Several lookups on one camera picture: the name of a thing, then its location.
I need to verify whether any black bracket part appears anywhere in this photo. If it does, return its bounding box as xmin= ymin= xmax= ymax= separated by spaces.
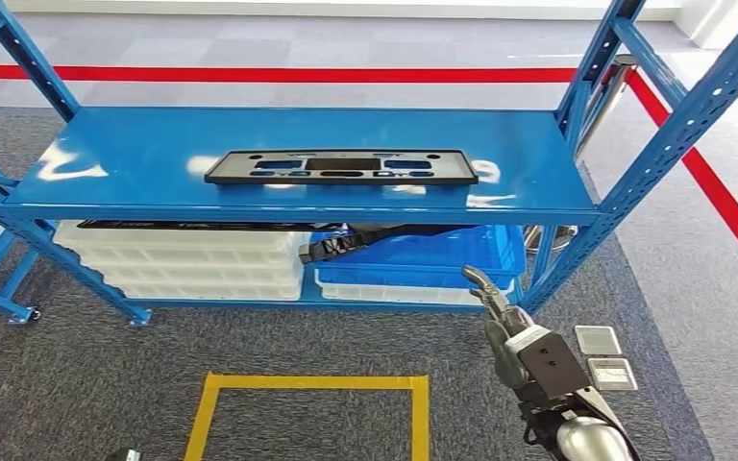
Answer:
xmin=297 ymin=224 xmax=479 ymax=266

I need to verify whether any red barrier belt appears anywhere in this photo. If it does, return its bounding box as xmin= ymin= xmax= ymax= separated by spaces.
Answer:
xmin=0 ymin=63 xmax=578 ymax=85

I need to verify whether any blue plastic crate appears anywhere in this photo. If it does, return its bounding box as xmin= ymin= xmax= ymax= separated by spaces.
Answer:
xmin=309 ymin=224 xmax=529 ymax=291

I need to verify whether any metal floor outlet plate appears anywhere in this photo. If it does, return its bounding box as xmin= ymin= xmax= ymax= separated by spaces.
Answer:
xmin=574 ymin=325 xmax=623 ymax=357
xmin=587 ymin=357 xmax=639 ymax=393

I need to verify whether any long flat black part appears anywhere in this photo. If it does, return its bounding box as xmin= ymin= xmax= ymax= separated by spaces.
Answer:
xmin=76 ymin=219 xmax=345 ymax=232

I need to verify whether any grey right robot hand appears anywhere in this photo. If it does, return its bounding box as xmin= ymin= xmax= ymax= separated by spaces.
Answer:
xmin=460 ymin=265 xmax=537 ymax=389

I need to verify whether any chrome stanchion post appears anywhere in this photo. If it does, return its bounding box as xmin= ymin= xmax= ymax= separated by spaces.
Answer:
xmin=525 ymin=54 xmax=638 ymax=255

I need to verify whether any black plastic panel part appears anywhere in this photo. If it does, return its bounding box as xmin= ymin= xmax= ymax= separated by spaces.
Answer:
xmin=203 ymin=148 xmax=480 ymax=187

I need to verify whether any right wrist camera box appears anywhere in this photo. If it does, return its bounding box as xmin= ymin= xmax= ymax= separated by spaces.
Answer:
xmin=505 ymin=324 xmax=593 ymax=402

